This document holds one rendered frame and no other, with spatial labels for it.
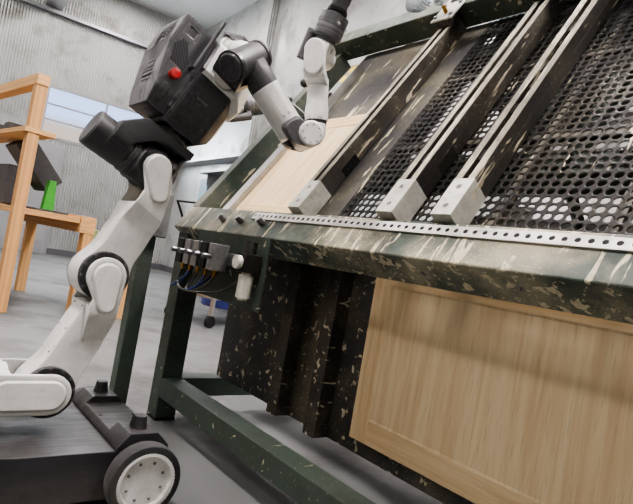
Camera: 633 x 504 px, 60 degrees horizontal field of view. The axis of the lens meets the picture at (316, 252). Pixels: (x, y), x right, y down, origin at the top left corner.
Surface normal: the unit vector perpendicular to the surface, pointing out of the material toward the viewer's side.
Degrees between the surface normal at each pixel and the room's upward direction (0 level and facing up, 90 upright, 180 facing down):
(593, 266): 56
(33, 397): 90
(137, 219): 111
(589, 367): 90
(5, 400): 90
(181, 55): 90
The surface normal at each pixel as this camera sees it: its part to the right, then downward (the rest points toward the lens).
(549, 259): -0.54, -0.68
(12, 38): 0.58, 0.09
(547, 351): -0.77, -0.14
